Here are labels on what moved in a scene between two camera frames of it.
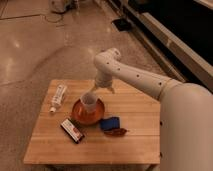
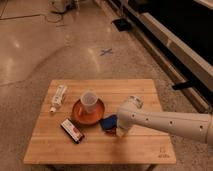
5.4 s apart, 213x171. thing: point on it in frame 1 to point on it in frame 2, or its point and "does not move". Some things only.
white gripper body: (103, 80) to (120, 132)
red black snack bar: (72, 130) does not move
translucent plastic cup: (89, 102) does not move
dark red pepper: (115, 132) does not move
